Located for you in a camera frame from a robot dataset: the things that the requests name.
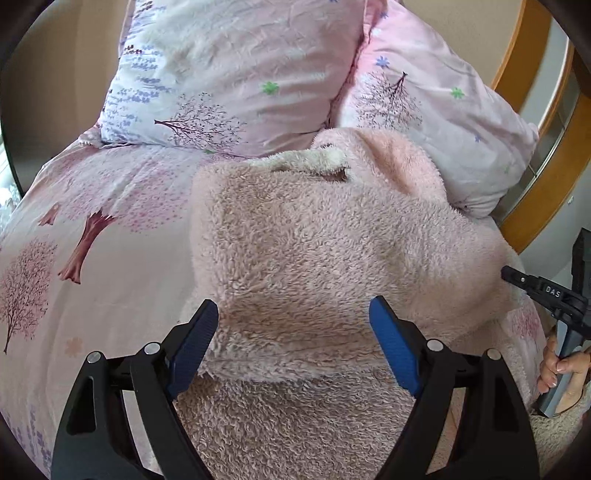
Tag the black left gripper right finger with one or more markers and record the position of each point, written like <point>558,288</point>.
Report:
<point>468,420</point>

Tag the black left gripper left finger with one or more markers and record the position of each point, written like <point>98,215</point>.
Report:
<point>94,439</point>

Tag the pink fleece garment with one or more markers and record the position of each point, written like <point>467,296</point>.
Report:
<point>292,248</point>

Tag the person's right hand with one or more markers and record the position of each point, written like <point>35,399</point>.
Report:
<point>577,365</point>

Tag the pink floral pillow right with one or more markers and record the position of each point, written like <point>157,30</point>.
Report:
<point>406,78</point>

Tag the pink floral pillow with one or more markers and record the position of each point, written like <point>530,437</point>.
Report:
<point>406,78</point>
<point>237,78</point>

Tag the pink floral bed sheet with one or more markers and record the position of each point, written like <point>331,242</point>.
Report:
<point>96,257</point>

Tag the pink floral pillow left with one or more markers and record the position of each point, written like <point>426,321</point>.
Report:
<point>237,78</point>

